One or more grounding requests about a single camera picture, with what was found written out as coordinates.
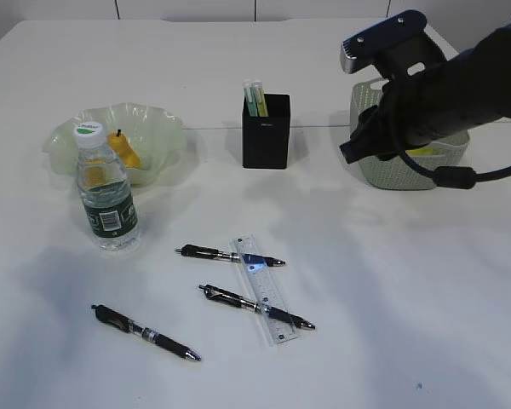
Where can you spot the black pen lower left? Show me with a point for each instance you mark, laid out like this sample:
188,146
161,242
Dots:
125,324

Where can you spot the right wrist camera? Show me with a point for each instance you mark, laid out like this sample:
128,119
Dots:
392,46

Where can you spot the yellow pen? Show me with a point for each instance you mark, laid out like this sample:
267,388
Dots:
259,96

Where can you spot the black pen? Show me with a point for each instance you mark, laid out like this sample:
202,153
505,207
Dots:
200,252
231,299
125,324

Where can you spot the black square pen holder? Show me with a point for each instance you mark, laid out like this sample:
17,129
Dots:
265,140

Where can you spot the yellow waste paper wrapper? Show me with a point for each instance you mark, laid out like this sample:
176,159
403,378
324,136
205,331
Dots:
423,152

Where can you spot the green woven plastic basket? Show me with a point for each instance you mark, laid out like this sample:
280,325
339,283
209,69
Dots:
395,174

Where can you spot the black pen upper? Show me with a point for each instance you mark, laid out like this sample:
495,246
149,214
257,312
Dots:
200,252

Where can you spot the clear plastic ruler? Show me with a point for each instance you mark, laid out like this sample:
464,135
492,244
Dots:
264,289

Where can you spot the black pen middle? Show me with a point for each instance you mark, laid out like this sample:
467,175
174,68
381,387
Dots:
231,299

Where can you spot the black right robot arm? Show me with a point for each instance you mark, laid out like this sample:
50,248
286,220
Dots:
473,88

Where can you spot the green ruffled glass plate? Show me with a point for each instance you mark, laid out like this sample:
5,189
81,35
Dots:
155,135

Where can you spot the clear water bottle green label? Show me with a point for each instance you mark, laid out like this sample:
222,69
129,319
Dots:
104,189

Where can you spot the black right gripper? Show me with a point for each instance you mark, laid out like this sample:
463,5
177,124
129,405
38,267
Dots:
401,121

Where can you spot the mint green pen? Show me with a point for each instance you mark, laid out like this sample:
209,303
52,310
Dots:
249,98

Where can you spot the yellow pear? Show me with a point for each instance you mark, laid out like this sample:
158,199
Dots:
120,145

